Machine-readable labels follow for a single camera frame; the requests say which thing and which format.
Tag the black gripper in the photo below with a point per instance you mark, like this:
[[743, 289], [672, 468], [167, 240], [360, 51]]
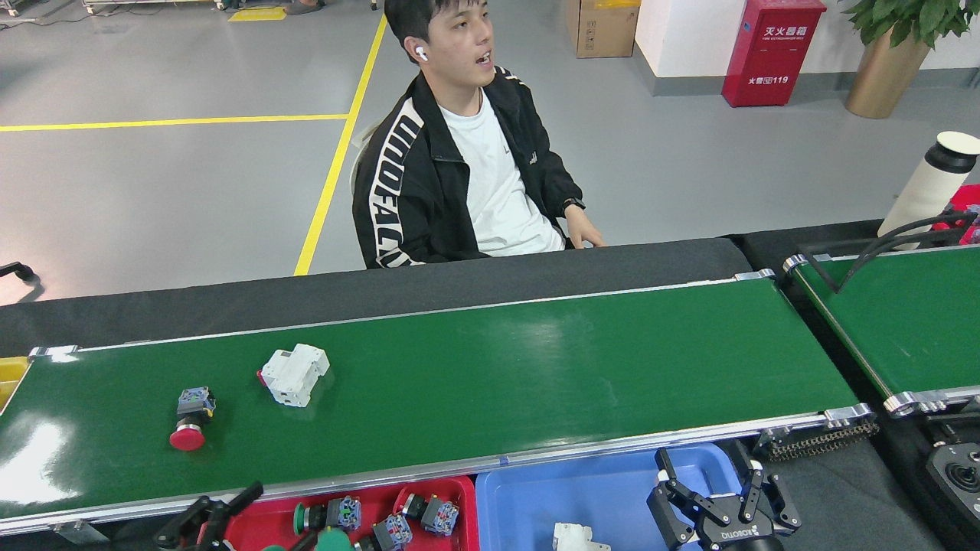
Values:
[[735, 532]]

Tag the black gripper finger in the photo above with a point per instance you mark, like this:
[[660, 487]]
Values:
[[241, 496], [184, 520]]

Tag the red push button switch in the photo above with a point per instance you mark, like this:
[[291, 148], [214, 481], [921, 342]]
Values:
[[187, 438], [438, 516]]

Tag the green push button switch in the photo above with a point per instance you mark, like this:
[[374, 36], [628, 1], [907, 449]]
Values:
[[334, 542], [344, 513], [392, 532]]

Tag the white circuit breaker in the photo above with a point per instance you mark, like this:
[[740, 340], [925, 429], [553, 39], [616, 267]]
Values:
[[295, 375], [574, 539]]

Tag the red plastic tray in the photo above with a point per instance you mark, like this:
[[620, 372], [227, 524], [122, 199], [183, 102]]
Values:
[[260, 520]]

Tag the blue plastic tray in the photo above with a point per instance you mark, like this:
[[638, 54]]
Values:
[[566, 490]]

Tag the yellow plastic tray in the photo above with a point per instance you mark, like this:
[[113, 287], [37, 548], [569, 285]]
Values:
[[9, 379]]

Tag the green conveyor belt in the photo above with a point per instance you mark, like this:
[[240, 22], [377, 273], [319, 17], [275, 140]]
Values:
[[498, 375], [911, 321]]

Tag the person's left hand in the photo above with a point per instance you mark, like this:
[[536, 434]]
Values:
[[582, 229]]

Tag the black joystick controller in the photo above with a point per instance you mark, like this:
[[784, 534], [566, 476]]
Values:
[[961, 478]]

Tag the black office chair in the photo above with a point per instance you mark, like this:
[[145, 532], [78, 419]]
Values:
[[19, 269]]

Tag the black wristwatch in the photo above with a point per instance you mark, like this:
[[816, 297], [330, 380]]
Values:
[[574, 205]]

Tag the grey chair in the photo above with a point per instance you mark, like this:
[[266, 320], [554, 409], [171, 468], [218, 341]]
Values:
[[360, 157]]

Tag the white bottle black cap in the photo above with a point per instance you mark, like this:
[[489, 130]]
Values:
[[926, 191]]

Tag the person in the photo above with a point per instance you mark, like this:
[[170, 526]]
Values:
[[490, 184]]

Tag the potted plant gold pot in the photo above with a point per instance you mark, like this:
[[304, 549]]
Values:
[[880, 84]]

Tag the red fire extinguisher box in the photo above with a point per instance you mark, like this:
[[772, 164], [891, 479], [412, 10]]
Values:
[[773, 53]]

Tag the brown cardboard box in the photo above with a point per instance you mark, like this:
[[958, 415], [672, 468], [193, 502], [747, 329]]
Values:
[[605, 30]]

